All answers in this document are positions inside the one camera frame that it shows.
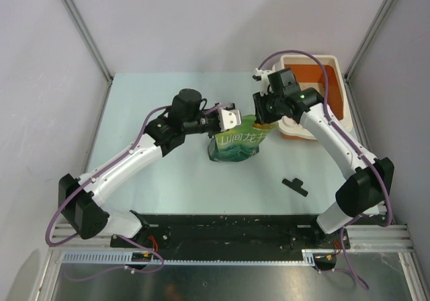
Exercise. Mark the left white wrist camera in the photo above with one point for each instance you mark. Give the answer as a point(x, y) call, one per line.
point(229, 117)

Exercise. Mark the grey slotted cable duct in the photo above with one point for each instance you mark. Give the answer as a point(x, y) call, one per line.
point(295, 257)

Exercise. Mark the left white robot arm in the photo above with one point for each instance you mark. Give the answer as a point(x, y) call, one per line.
point(82, 200)

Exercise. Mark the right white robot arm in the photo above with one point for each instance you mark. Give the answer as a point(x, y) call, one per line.
point(367, 178)

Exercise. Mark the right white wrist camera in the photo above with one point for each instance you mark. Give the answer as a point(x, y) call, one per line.
point(261, 77)

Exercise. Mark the orange plastic scoop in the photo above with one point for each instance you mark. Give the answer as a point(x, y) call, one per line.
point(261, 126)

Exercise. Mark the green litter bag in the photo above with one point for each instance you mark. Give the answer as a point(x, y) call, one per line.
point(238, 144)

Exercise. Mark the white orange litter box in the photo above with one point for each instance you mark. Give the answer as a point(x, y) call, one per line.
point(309, 75)

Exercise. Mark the left aluminium frame post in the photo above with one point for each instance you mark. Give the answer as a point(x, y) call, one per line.
point(85, 34)

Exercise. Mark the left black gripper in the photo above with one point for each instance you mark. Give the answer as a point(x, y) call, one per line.
point(216, 115)

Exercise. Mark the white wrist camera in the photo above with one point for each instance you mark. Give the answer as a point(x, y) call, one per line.
point(261, 77)
point(229, 117)

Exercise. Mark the aluminium frame post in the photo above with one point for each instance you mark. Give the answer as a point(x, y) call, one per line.
point(85, 34)
point(371, 34)

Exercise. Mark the right aluminium frame post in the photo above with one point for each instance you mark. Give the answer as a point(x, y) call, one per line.
point(371, 34)

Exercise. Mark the black bag clip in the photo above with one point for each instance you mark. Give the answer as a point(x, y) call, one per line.
point(296, 185)

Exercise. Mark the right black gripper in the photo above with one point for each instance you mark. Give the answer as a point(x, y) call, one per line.
point(262, 117)

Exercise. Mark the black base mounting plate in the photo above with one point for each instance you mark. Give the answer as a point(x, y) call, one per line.
point(171, 232)

